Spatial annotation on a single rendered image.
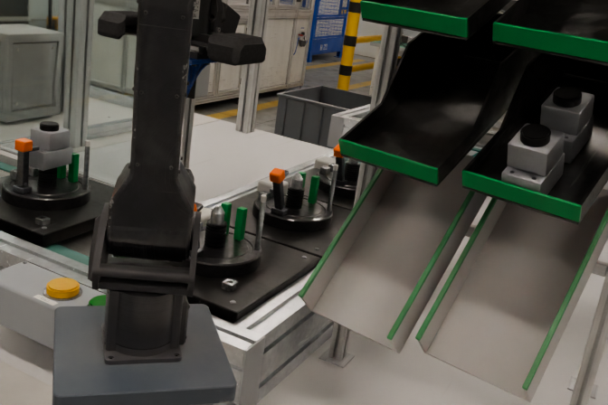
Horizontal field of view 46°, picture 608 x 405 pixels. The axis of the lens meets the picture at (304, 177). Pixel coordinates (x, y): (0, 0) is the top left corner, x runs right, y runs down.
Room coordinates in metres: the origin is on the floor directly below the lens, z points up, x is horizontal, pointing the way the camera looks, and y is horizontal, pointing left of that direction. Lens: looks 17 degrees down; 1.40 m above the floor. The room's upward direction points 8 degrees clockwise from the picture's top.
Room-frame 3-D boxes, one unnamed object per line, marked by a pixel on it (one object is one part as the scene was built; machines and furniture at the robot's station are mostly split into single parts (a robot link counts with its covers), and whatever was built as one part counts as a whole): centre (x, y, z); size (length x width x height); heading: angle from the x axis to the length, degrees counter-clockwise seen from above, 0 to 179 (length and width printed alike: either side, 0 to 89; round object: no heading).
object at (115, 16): (0.78, 0.15, 1.33); 0.19 x 0.06 x 0.08; 65
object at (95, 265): (0.57, 0.13, 1.15); 0.09 x 0.07 x 0.06; 98
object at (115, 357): (0.57, 0.12, 1.09); 0.07 x 0.07 x 0.06; 20
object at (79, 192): (1.13, 0.42, 0.98); 0.14 x 0.14 x 0.02
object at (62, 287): (0.83, 0.28, 0.96); 0.04 x 0.04 x 0.02
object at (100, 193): (1.13, 0.42, 0.96); 0.24 x 0.24 x 0.02; 65
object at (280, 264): (0.98, 0.12, 1.01); 0.24 x 0.24 x 0.13; 65
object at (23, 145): (1.09, 0.44, 1.04); 0.04 x 0.02 x 0.08; 155
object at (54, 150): (1.14, 0.42, 1.06); 0.08 x 0.04 x 0.07; 156
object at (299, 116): (3.10, -0.20, 0.73); 0.62 x 0.42 x 0.23; 65
